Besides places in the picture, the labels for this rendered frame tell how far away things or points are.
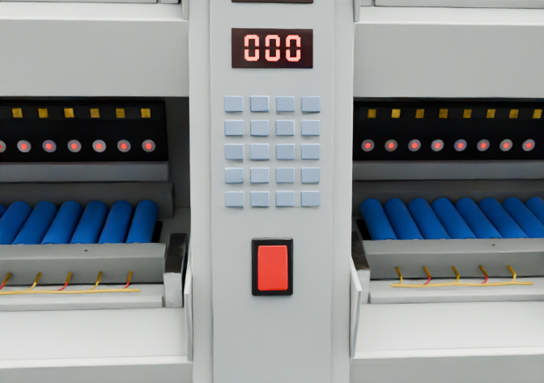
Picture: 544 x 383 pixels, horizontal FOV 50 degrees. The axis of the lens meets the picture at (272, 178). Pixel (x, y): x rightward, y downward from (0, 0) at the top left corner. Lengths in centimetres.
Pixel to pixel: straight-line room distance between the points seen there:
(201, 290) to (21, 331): 12
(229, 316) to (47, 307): 13
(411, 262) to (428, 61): 15
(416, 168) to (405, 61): 18
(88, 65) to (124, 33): 3
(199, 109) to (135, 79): 4
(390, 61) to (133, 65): 15
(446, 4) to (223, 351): 26
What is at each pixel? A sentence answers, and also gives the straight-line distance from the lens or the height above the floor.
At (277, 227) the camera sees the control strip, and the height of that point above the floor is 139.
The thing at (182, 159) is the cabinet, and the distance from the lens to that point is 54.
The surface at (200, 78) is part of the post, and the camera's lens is 34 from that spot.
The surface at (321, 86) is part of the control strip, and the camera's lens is 34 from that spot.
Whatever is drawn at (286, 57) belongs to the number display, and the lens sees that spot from 33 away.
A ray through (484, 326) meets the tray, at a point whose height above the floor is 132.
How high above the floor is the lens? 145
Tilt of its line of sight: 5 degrees down
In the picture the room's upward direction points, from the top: straight up
